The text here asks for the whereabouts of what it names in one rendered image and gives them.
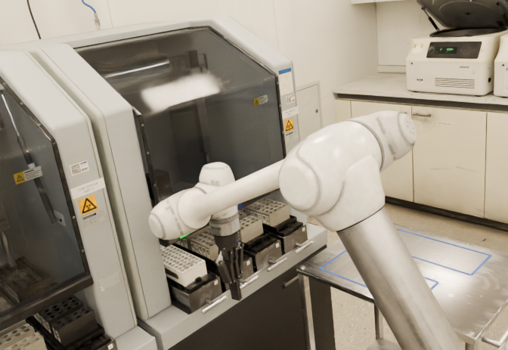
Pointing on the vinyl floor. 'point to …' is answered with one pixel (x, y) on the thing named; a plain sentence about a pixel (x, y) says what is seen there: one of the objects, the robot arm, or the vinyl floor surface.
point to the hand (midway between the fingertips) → (235, 289)
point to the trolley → (489, 291)
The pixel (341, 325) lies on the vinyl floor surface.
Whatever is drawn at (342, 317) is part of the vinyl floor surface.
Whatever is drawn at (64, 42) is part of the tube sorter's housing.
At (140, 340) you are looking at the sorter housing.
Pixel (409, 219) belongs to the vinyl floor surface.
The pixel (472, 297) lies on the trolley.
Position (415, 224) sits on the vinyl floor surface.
